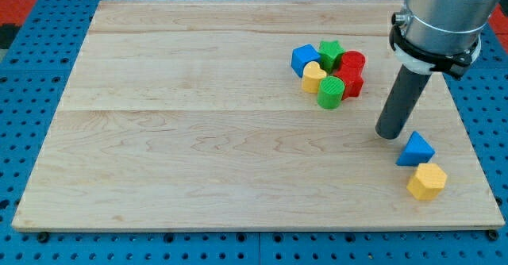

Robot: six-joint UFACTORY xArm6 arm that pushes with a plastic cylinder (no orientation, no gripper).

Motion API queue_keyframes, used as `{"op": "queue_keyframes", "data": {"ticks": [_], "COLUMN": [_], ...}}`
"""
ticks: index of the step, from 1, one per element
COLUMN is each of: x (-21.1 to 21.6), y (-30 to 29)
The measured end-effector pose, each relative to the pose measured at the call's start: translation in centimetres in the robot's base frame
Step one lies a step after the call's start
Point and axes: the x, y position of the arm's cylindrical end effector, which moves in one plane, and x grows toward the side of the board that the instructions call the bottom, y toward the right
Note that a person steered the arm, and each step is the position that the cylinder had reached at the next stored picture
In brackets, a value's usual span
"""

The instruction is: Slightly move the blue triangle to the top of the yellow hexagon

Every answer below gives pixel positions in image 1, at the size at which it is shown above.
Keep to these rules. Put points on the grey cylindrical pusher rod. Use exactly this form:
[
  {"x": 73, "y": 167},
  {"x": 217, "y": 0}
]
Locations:
[{"x": 403, "y": 97}]

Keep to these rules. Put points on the blue triangle block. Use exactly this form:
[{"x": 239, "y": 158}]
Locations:
[{"x": 416, "y": 151}]

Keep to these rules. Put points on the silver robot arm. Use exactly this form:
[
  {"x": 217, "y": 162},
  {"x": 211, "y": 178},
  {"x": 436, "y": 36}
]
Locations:
[{"x": 429, "y": 36}]

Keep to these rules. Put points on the yellow hexagon block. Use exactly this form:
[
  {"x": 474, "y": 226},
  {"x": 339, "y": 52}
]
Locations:
[{"x": 427, "y": 181}]

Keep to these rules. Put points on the red star block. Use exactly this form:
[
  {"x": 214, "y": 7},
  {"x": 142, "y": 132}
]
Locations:
[{"x": 353, "y": 81}]

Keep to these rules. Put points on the red cylinder block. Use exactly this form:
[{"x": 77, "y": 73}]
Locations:
[{"x": 352, "y": 61}]

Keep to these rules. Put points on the green cylinder block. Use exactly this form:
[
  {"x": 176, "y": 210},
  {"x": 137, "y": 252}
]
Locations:
[{"x": 330, "y": 92}]

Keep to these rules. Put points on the green star block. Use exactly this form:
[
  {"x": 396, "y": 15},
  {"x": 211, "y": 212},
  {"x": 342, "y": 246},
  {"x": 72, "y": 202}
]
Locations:
[{"x": 331, "y": 53}]

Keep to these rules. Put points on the yellow heart block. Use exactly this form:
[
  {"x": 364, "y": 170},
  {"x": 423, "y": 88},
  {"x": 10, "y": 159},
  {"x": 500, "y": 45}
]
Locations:
[{"x": 312, "y": 76}]

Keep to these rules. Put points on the blue cube block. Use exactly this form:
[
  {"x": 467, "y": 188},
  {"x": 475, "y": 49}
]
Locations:
[{"x": 301, "y": 56}]

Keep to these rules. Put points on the wooden board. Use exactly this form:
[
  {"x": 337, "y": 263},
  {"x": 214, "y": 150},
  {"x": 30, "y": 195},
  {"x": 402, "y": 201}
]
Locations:
[{"x": 186, "y": 116}]

